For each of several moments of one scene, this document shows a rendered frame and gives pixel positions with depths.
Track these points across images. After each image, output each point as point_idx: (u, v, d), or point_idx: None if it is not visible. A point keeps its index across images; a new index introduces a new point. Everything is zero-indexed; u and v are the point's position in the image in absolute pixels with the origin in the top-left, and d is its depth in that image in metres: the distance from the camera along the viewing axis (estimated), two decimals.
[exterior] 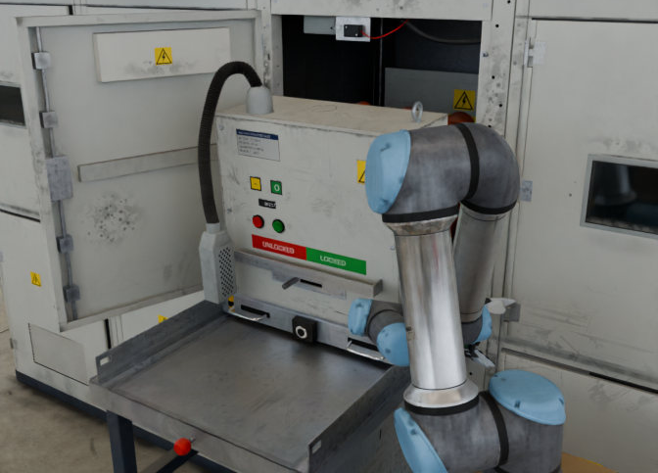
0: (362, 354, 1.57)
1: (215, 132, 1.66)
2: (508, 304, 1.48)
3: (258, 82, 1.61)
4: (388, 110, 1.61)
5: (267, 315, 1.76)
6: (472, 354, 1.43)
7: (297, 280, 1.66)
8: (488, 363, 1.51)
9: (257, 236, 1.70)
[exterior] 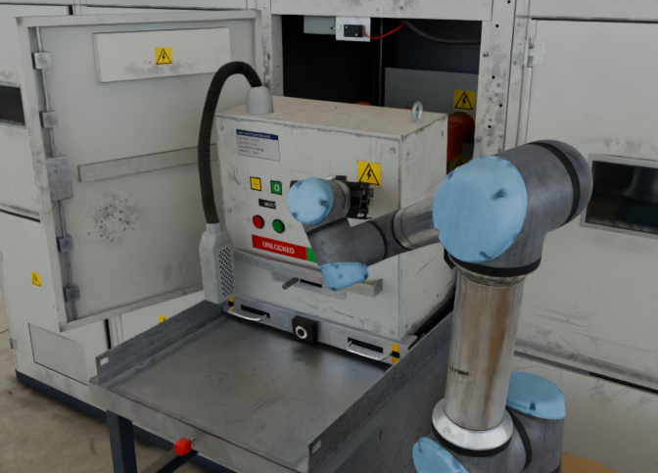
0: (362, 354, 1.57)
1: (215, 132, 1.66)
2: None
3: (258, 82, 1.61)
4: (388, 110, 1.61)
5: (267, 315, 1.76)
6: (367, 217, 1.38)
7: (297, 280, 1.66)
8: None
9: (257, 236, 1.70)
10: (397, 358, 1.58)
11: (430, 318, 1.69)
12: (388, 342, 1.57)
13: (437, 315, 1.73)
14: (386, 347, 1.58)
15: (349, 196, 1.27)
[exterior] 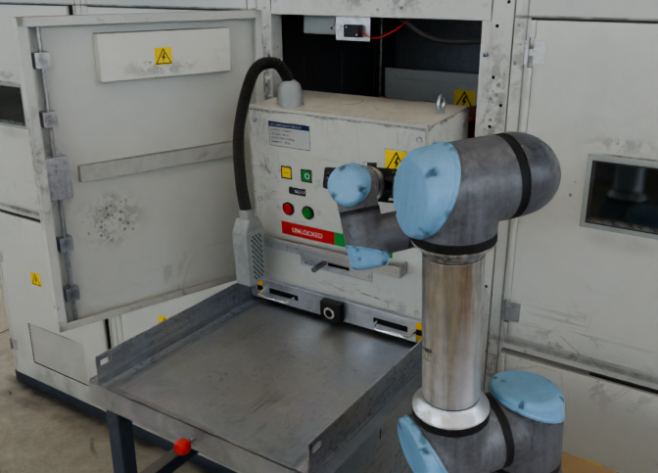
0: (388, 333, 1.67)
1: (248, 124, 1.76)
2: None
3: (290, 76, 1.71)
4: (411, 103, 1.71)
5: (296, 298, 1.85)
6: None
7: (325, 263, 1.76)
8: None
9: (286, 222, 1.80)
10: (420, 337, 1.67)
11: None
12: (412, 320, 1.67)
13: None
14: (410, 326, 1.67)
15: (382, 180, 1.36)
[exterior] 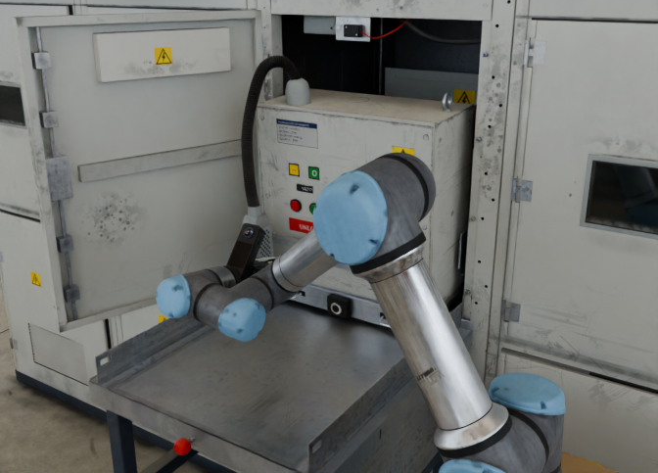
0: None
1: (257, 122, 1.78)
2: None
3: (298, 75, 1.73)
4: (417, 101, 1.73)
5: (303, 294, 1.88)
6: None
7: None
8: None
9: (294, 219, 1.82)
10: None
11: (455, 296, 1.82)
12: None
13: (461, 293, 1.85)
14: None
15: None
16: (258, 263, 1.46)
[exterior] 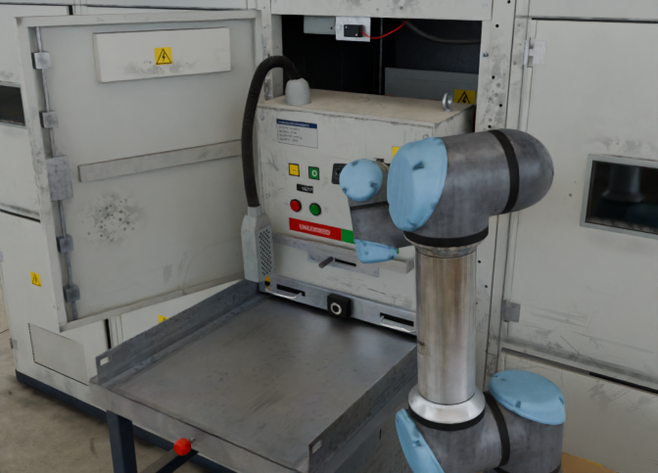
0: (395, 328, 1.70)
1: (257, 122, 1.78)
2: None
3: (298, 75, 1.73)
4: (417, 101, 1.73)
5: (303, 294, 1.88)
6: None
7: (332, 260, 1.78)
8: None
9: (294, 219, 1.82)
10: None
11: None
12: None
13: None
14: (416, 320, 1.70)
15: None
16: None
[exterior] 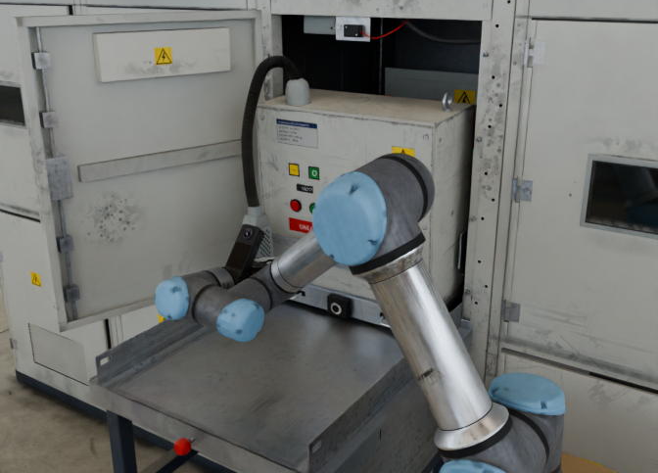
0: None
1: (257, 122, 1.78)
2: None
3: (298, 75, 1.73)
4: (417, 101, 1.73)
5: (303, 294, 1.88)
6: None
7: None
8: None
9: (294, 219, 1.82)
10: None
11: (455, 296, 1.82)
12: None
13: (461, 293, 1.85)
14: None
15: None
16: (257, 264, 1.45)
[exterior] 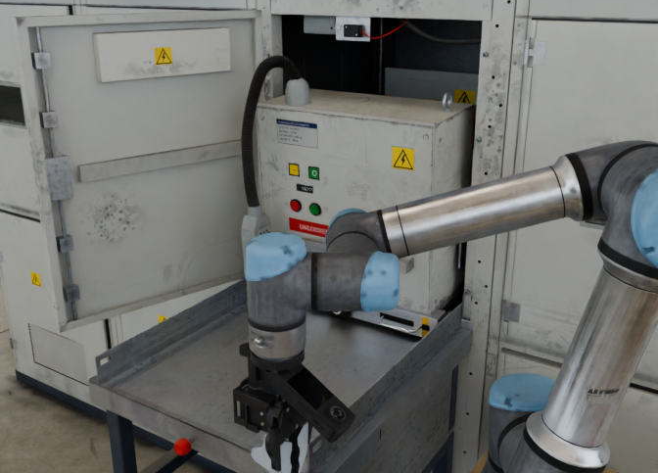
0: (395, 328, 1.70)
1: (257, 122, 1.78)
2: None
3: (298, 75, 1.73)
4: (417, 101, 1.73)
5: None
6: None
7: None
8: (293, 467, 1.01)
9: (294, 219, 1.82)
10: (426, 331, 1.70)
11: (455, 296, 1.82)
12: (418, 315, 1.69)
13: (461, 293, 1.85)
14: (416, 320, 1.70)
15: None
16: (291, 418, 0.94)
